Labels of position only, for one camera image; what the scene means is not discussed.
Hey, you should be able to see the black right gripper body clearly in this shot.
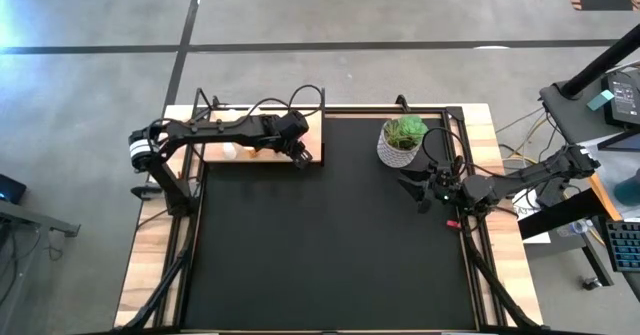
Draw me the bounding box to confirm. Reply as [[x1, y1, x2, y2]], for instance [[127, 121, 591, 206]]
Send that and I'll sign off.
[[424, 160, 470, 207]]

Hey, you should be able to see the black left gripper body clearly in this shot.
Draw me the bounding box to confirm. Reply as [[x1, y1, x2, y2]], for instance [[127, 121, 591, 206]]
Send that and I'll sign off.
[[260, 114, 307, 157]]

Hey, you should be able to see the wooden shelf board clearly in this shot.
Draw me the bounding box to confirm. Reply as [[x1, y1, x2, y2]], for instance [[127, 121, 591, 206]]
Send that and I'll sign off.
[[202, 108, 324, 164]]

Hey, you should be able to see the potted plant patterned grey pot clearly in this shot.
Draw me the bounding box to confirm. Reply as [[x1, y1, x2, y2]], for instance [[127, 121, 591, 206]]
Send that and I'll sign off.
[[375, 114, 430, 170]]

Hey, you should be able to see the clear plastic water bottle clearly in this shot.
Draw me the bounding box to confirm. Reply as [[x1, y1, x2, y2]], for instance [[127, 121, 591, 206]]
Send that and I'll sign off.
[[555, 218, 591, 239]]

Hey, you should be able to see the teal block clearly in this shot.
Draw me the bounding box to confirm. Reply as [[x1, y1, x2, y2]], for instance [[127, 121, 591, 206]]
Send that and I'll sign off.
[[586, 89, 615, 112]]

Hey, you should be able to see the teal round object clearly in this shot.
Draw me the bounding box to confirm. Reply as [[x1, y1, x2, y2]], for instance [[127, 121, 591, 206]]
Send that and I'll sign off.
[[613, 177, 640, 207]]

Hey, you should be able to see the black flat device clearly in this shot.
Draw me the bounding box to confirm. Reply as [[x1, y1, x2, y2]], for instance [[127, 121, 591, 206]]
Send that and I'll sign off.
[[601, 69, 640, 129]]

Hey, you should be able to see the black pole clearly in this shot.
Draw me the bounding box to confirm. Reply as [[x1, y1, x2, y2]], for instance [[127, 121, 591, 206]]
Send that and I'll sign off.
[[559, 23, 640, 100]]

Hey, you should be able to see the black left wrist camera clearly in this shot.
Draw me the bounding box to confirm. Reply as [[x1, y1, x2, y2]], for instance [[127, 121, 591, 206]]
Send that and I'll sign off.
[[277, 109, 311, 140]]

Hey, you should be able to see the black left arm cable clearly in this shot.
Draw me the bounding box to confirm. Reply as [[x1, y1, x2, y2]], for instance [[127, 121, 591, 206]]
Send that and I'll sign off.
[[209, 83, 325, 121]]

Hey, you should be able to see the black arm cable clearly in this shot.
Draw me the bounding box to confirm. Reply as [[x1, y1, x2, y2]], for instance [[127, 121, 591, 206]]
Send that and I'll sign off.
[[209, 83, 325, 121], [421, 126, 496, 179]]

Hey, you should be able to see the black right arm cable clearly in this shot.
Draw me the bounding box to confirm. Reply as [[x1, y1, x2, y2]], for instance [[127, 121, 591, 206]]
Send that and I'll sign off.
[[421, 126, 496, 179]]

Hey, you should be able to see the black metal table frame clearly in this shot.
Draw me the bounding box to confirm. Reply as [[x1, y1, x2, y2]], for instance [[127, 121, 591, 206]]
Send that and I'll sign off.
[[112, 87, 546, 335]]

